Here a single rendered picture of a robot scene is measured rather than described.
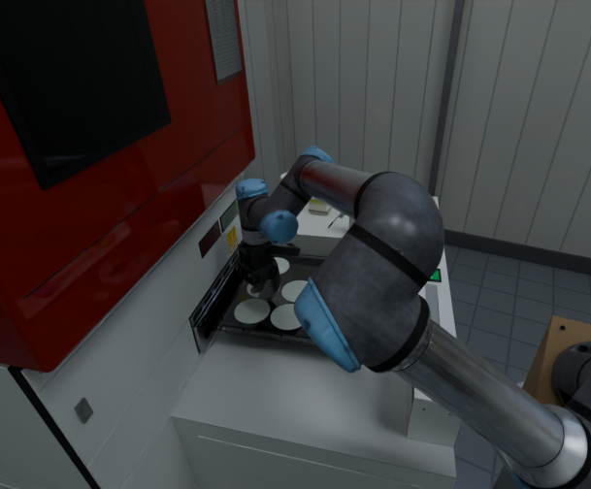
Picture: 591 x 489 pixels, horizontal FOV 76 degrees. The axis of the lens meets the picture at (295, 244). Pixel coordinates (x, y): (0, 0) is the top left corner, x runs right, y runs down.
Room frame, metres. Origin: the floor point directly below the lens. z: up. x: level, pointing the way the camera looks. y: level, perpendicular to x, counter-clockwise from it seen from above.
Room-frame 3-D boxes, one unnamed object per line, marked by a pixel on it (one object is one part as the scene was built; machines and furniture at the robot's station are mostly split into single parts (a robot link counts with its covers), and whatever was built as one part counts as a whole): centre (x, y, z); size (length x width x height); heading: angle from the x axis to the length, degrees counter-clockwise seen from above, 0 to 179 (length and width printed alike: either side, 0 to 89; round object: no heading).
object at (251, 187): (0.82, 0.09, 1.21); 0.09 x 0.08 x 0.11; 28
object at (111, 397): (0.74, 0.27, 1.02); 0.81 x 0.03 x 0.40; 164
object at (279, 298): (0.86, 0.00, 0.90); 0.34 x 0.34 x 0.01; 74
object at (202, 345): (0.90, 0.21, 0.89); 0.44 x 0.02 x 0.10; 164
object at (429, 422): (0.69, -0.33, 0.89); 0.55 x 0.09 x 0.14; 164
